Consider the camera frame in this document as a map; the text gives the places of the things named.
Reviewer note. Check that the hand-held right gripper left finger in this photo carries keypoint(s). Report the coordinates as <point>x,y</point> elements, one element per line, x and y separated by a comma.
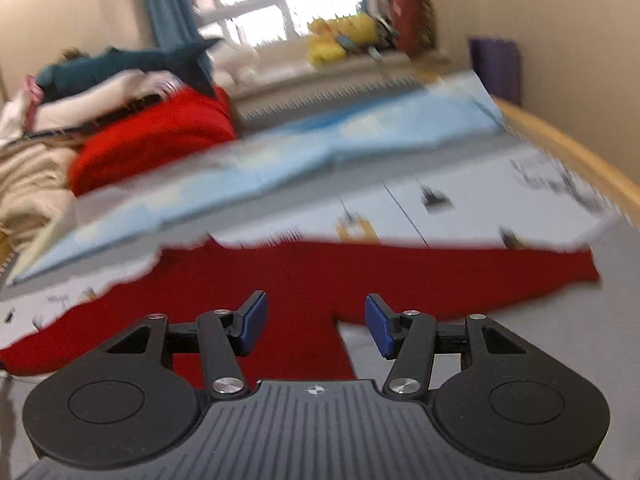
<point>253,321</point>

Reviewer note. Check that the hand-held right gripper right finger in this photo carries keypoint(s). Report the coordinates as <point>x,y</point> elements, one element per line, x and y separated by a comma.
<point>378,326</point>

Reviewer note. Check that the dark red sweater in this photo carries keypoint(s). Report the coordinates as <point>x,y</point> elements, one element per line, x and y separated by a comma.
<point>300,280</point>

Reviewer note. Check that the grey printed bed sheet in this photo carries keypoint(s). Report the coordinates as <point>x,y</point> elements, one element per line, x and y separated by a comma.
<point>460,185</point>

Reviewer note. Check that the red pillow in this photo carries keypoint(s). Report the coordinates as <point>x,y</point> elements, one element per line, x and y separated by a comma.
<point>160,145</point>

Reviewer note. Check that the light blue folded quilt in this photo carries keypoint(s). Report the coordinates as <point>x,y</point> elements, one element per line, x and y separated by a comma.
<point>350,125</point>

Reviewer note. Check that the white plush toy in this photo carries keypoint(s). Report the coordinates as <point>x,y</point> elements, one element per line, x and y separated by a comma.
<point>235,62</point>

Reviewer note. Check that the beige blanket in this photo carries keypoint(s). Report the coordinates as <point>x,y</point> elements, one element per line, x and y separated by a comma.
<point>30,185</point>

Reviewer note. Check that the cream white cloth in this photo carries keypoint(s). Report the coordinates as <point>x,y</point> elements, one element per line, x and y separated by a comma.
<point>75,105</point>

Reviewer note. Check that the purple box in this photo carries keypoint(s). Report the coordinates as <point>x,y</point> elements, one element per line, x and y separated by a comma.
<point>495,70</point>

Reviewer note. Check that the yellow plush toys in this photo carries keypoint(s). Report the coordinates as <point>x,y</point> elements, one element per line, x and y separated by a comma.
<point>332,35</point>

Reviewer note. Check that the dark teal plush shark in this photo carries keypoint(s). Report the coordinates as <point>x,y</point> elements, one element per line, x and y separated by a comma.
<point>100,67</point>

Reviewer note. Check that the red bag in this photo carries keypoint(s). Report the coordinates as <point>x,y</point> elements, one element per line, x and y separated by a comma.
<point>410,15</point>

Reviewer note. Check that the blue curtain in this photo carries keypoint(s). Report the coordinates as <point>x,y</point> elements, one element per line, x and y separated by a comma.
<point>165,0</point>

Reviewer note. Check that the wooden bed frame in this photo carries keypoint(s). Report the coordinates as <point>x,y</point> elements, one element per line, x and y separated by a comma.
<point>575,150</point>

